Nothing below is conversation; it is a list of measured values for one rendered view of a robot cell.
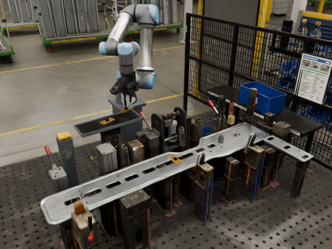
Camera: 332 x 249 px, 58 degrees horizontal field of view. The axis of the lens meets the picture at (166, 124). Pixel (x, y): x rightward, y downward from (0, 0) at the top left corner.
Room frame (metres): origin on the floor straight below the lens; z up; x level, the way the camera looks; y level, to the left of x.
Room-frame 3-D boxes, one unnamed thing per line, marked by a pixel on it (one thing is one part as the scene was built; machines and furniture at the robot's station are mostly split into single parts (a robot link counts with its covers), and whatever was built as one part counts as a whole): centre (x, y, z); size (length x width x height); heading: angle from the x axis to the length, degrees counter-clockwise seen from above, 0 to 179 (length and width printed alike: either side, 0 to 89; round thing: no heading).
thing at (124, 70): (1.60, 0.22, 1.45); 0.08 x 0.08 x 0.05
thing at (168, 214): (1.33, 0.01, 0.84); 0.17 x 0.06 x 0.29; 34
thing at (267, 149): (1.52, -0.60, 0.84); 0.11 x 0.10 x 0.28; 34
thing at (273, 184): (1.56, -0.68, 0.84); 0.11 x 0.06 x 0.29; 34
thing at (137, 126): (1.96, 0.28, 0.90); 0.21 x 0.21 x 0.40; 30
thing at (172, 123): (1.60, -0.02, 0.94); 0.18 x 0.13 x 0.49; 124
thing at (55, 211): (1.36, -0.04, 1.00); 1.38 x 0.22 x 0.02; 124
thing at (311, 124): (2.05, -0.68, 1.01); 0.90 x 0.22 x 0.03; 34
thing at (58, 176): (1.18, 0.53, 0.88); 0.11 x 0.10 x 0.36; 34
